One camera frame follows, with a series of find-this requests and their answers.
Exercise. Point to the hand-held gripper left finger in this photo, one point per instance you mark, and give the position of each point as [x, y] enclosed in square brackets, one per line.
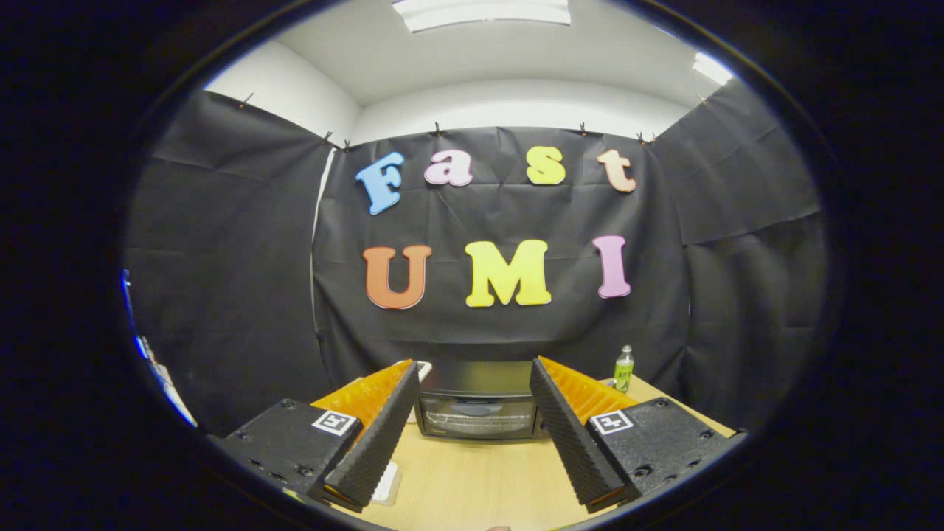
[383, 435]

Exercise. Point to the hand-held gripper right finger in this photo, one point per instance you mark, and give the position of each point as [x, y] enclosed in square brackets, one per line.
[571, 435]

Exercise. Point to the black toaster oven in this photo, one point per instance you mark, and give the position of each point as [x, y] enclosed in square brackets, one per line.
[479, 380]

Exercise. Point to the white plastic tray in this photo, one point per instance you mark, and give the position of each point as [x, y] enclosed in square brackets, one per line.
[387, 483]

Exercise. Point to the green drink bottle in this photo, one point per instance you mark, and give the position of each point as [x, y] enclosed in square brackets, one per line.
[624, 372]

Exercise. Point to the black backdrop cloth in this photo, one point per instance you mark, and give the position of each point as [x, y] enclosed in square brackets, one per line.
[501, 214]

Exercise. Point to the small ceiling light panel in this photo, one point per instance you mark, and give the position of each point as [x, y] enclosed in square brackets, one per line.
[712, 68]

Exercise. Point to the long ceiling light panel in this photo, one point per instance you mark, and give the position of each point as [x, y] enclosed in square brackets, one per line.
[479, 13]

